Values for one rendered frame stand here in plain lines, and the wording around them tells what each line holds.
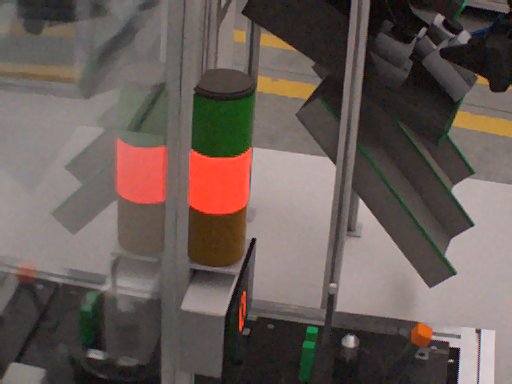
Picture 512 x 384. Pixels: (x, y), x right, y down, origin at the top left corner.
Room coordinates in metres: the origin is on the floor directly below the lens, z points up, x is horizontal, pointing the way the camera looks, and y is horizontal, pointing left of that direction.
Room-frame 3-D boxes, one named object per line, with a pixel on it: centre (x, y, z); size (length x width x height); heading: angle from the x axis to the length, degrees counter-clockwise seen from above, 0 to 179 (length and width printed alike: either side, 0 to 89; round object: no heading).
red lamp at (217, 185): (0.78, 0.03, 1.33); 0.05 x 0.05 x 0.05
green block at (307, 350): (0.95, -0.06, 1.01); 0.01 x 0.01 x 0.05; 82
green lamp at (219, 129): (0.78, 0.03, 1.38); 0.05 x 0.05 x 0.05
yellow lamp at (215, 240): (0.78, 0.03, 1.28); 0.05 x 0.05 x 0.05
